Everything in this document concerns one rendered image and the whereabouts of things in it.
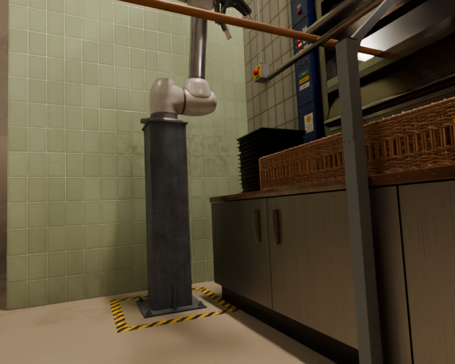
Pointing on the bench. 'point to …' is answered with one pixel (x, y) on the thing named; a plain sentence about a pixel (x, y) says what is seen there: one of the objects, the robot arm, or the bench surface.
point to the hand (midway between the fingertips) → (240, 32)
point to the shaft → (239, 22)
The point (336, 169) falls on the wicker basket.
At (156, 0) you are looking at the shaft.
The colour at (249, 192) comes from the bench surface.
